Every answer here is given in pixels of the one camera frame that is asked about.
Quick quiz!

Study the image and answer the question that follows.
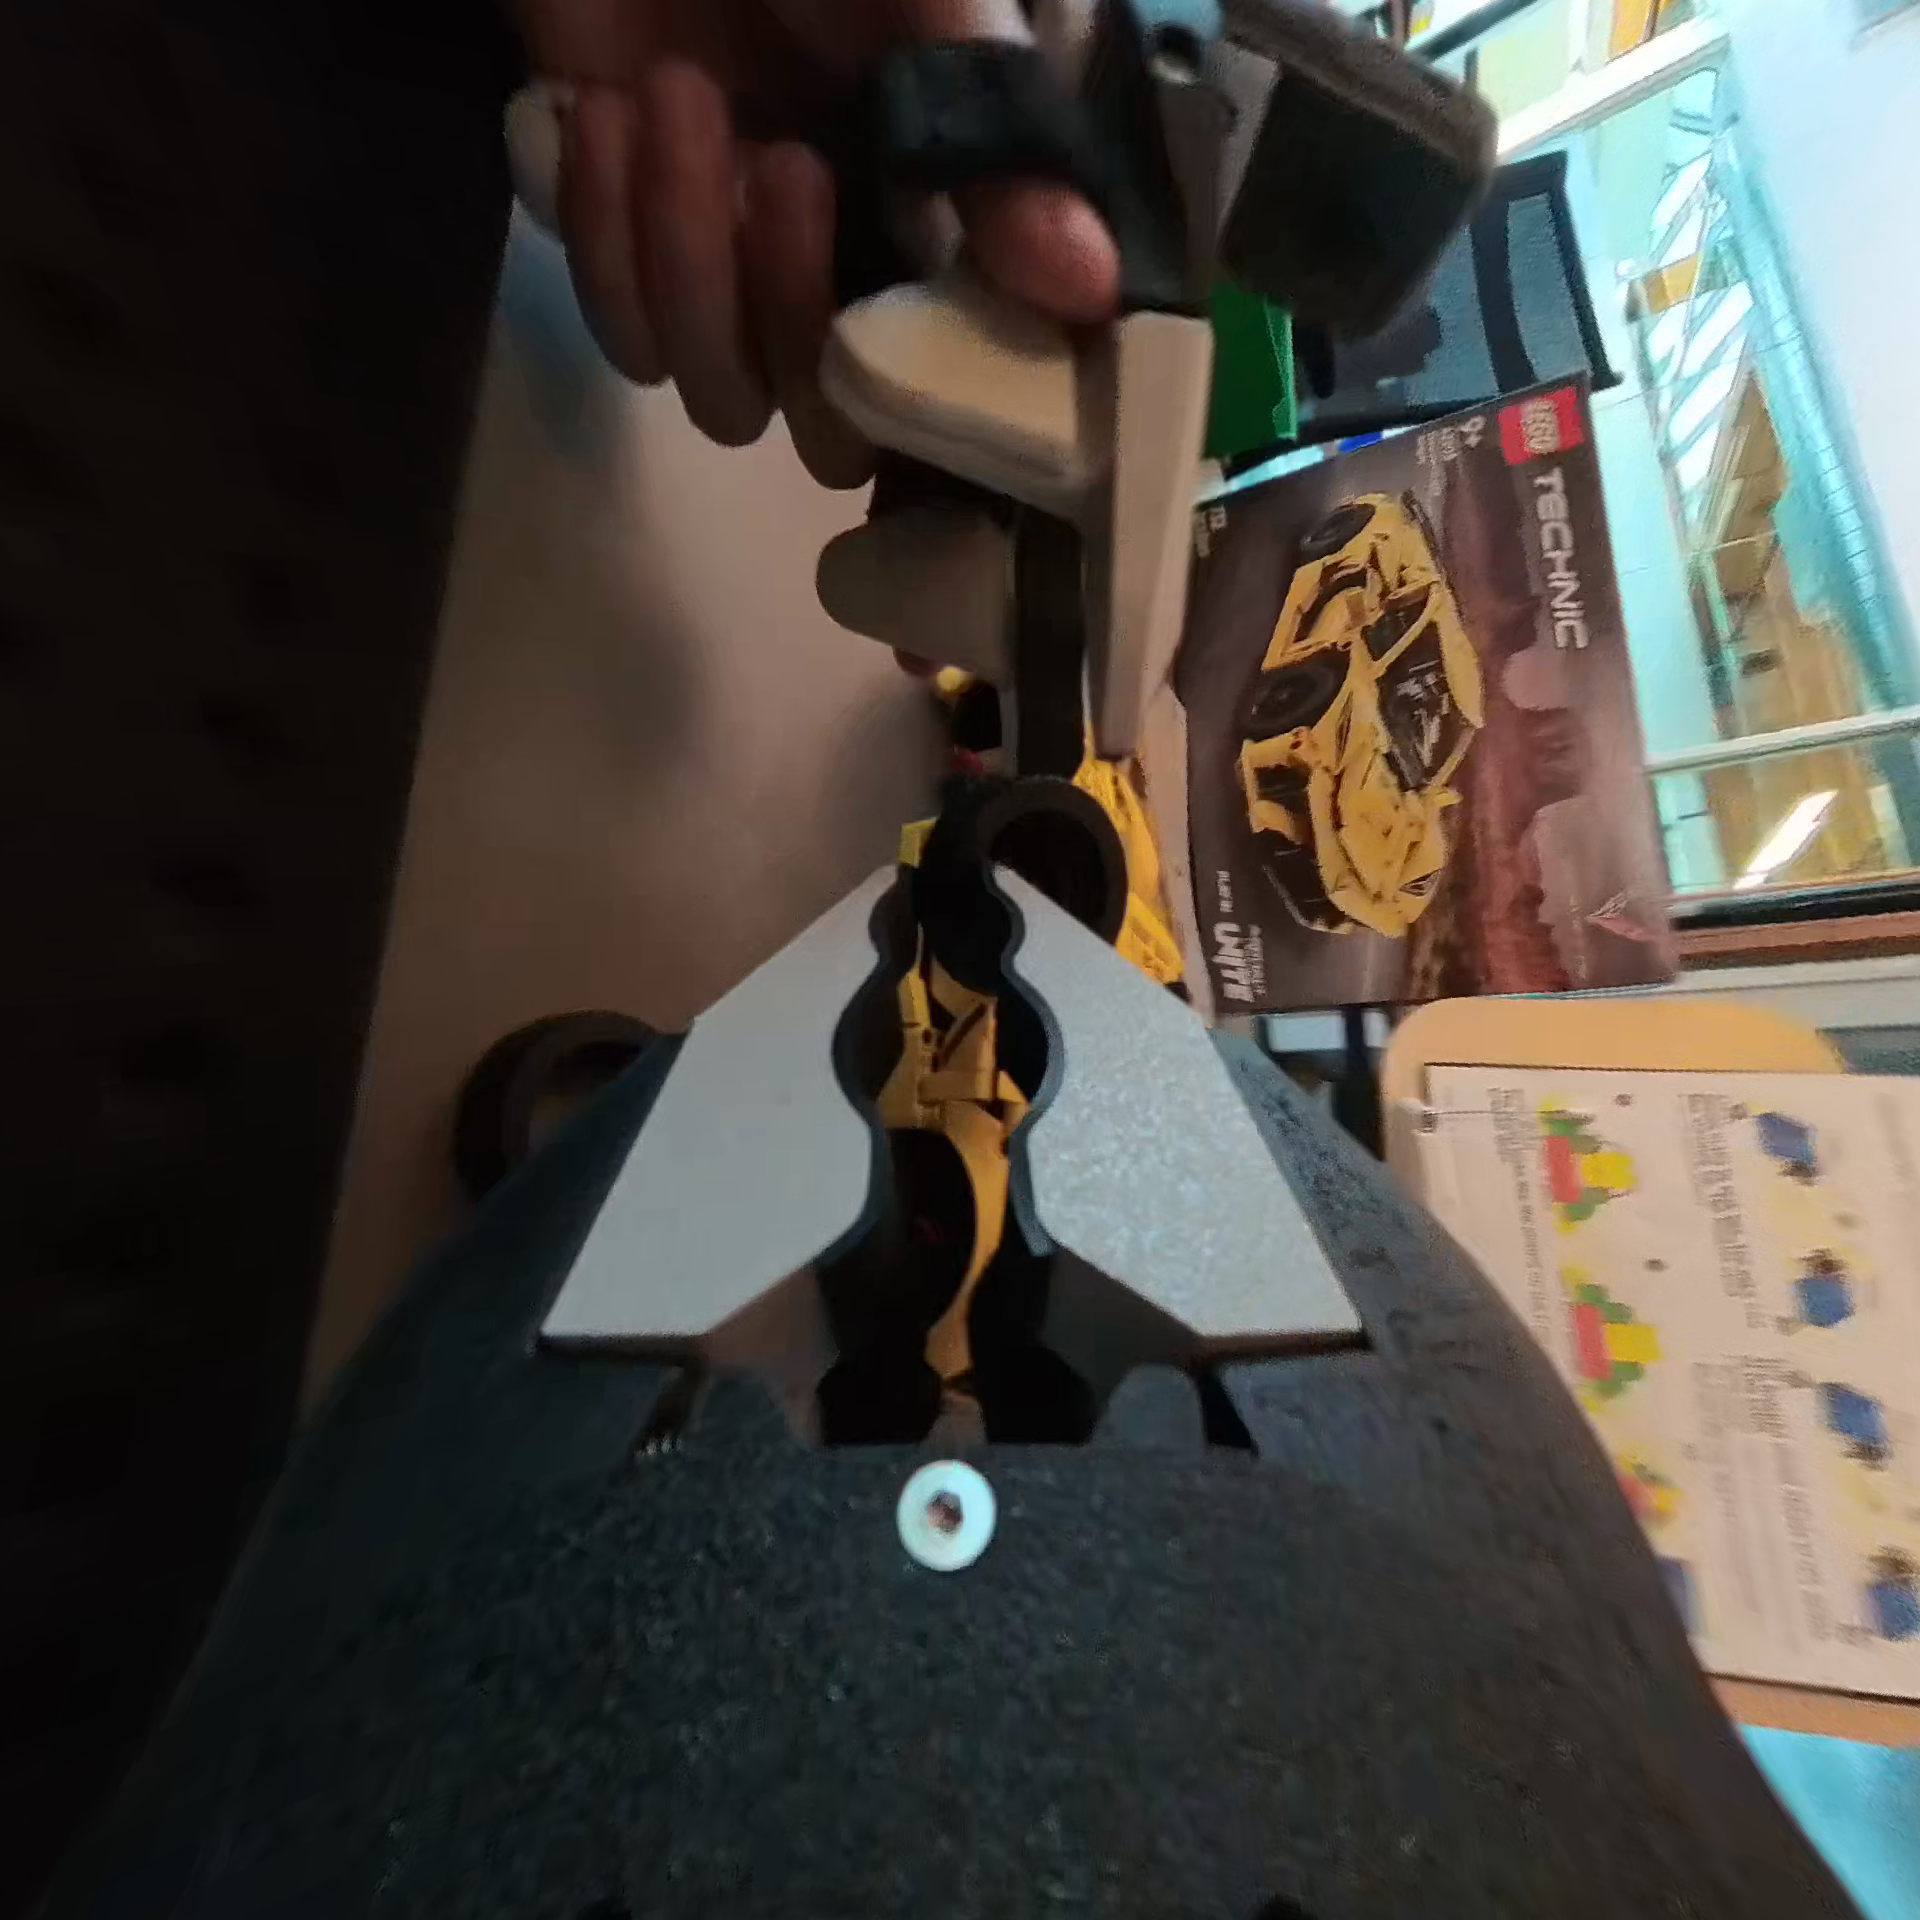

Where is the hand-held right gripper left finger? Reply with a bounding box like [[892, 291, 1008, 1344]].
[[536, 866, 940, 1445]]

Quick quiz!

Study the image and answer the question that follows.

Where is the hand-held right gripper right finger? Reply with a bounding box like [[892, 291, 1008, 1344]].
[[975, 870, 1369, 1445]]

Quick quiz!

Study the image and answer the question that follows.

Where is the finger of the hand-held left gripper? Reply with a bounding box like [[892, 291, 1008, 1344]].
[[816, 505, 1088, 774], [818, 282, 1219, 756]]

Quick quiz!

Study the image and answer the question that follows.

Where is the black toy car tyre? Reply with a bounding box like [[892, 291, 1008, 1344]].
[[455, 1011, 662, 1201], [975, 771, 1131, 944]]

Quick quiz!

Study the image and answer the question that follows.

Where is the yellow toy brick car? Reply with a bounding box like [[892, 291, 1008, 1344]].
[[892, 666, 1191, 1386]]

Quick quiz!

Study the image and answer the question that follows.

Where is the black ridged toy part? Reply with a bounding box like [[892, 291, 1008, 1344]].
[[912, 786, 1022, 969]]

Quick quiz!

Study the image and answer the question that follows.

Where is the grey desk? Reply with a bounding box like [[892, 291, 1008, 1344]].
[[300, 193, 1203, 1428]]

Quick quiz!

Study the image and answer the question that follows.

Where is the person's left hand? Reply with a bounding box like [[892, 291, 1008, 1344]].
[[555, 60, 1128, 489]]

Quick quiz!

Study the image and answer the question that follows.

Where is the green plastic bin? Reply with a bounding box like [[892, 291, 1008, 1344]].
[[1201, 276, 1302, 462]]

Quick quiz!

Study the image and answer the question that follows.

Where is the dark office chair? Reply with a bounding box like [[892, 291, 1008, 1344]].
[[1302, 150, 1626, 439]]

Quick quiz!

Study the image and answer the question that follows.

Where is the toy car set box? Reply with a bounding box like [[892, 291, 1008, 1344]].
[[1182, 374, 1682, 1018]]

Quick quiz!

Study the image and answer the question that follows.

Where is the printed instruction sheet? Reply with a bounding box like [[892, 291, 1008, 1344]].
[[1416, 1062, 1920, 1699]]

